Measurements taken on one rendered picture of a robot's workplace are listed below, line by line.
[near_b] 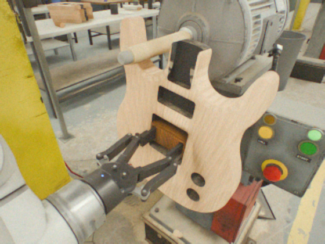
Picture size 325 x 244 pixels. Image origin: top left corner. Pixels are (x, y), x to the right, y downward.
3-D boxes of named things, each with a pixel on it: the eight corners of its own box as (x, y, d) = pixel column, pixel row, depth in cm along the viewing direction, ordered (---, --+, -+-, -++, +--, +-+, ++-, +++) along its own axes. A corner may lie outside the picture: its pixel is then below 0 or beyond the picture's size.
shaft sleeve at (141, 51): (176, 36, 53) (184, 27, 50) (184, 47, 53) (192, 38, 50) (120, 54, 41) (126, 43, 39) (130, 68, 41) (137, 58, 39)
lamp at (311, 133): (304, 137, 46) (309, 125, 45) (320, 143, 45) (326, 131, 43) (303, 139, 46) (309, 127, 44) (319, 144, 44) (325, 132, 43)
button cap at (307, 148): (299, 147, 49) (304, 137, 47) (314, 153, 47) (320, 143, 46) (298, 151, 48) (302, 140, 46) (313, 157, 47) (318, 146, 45)
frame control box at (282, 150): (248, 137, 83) (266, 71, 69) (311, 162, 72) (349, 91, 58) (218, 176, 68) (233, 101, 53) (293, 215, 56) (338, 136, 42)
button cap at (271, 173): (265, 169, 57) (269, 157, 55) (281, 176, 55) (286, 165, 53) (260, 178, 55) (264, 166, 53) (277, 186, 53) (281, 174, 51)
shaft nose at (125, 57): (122, 55, 41) (127, 47, 39) (129, 65, 41) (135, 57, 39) (114, 58, 40) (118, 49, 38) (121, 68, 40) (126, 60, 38)
